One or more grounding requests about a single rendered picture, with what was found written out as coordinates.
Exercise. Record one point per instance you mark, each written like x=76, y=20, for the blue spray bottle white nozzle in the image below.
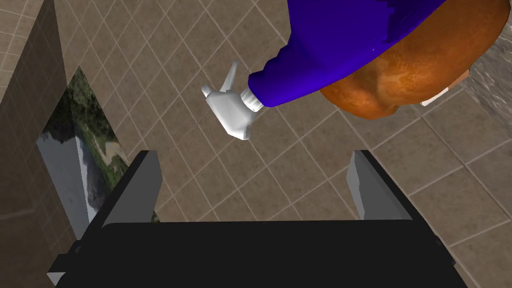
x=336, y=48

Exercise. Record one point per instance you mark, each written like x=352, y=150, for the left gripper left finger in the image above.
x=132, y=192

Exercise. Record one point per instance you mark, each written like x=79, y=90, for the landscape picture on wall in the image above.
x=80, y=148

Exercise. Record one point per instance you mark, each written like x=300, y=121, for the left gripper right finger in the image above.
x=376, y=192

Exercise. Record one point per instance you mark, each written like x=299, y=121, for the brown bread loaf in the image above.
x=432, y=68

